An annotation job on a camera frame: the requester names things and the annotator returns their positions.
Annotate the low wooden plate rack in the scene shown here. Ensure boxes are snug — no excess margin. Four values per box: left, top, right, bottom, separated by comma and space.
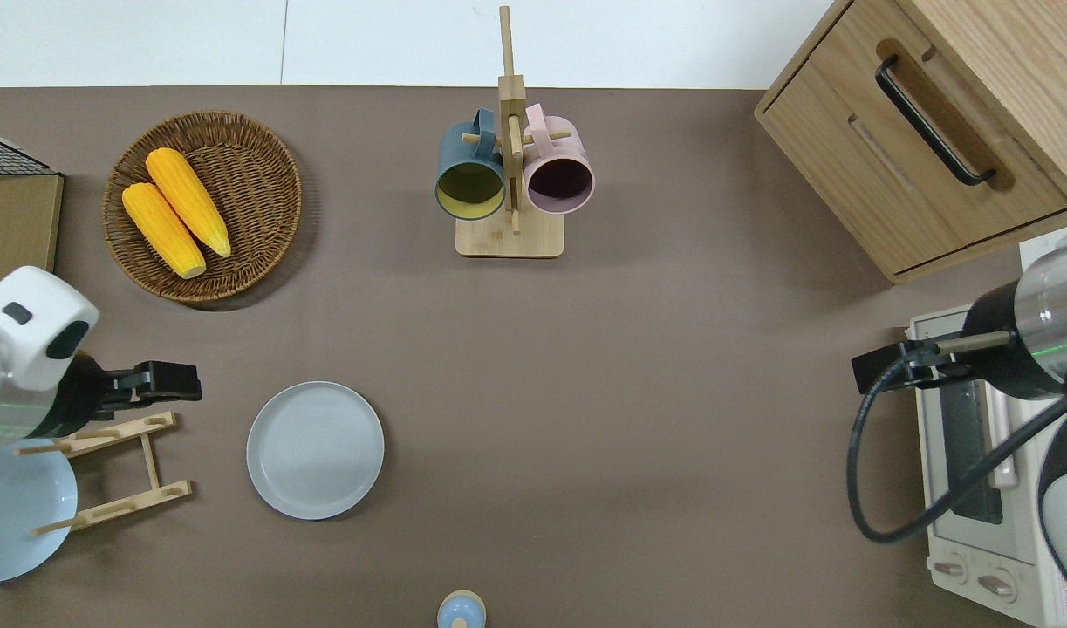
17, 412, 194, 536

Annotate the yellow corn cob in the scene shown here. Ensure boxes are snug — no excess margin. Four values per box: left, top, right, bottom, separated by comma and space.
121, 181, 208, 280
146, 147, 232, 259

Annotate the blue service bell wooden base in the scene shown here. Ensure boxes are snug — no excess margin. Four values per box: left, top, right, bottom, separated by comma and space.
437, 590, 488, 628

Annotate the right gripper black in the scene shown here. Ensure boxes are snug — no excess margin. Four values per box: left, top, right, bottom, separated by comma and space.
852, 334, 972, 395

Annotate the white toaster oven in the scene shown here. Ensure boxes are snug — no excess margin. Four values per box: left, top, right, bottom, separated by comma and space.
906, 227, 1067, 628

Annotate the wooden mug tree stand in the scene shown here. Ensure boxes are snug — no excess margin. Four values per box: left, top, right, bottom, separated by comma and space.
455, 6, 565, 259

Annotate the black wire basket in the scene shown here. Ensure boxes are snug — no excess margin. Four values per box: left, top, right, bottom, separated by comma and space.
0, 129, 54, 175

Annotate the black cabinet drawer handle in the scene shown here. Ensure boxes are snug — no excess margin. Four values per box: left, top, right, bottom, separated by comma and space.
875, 55, 996, 187

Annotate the light wooden drawer cabinet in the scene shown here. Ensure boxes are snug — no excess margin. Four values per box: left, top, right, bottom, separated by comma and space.
754, 0, 1067, 285

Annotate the light blue plate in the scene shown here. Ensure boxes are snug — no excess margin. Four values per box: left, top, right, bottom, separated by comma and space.
0, 439, 79, 584

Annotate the gray plate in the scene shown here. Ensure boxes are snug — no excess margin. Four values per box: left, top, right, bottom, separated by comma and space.
246, 381, 386, 521

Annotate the thick black gripper cable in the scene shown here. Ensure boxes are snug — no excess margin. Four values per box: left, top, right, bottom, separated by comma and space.
847, 358, 1067, 543

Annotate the dark teal mug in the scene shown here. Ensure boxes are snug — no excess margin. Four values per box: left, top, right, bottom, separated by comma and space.
434, 108, 506, 221

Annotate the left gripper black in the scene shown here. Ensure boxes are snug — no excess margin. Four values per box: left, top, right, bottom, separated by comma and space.
97, 360, 204, 413

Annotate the wooden basket lid board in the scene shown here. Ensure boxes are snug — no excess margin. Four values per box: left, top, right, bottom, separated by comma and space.
0, 173, 65, 297

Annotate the round brown wicker basket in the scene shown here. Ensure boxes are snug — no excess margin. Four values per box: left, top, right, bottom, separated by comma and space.
103, 110, 304, 304

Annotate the pink mug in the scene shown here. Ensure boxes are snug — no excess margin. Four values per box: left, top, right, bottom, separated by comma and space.
523, 103, 596, 215

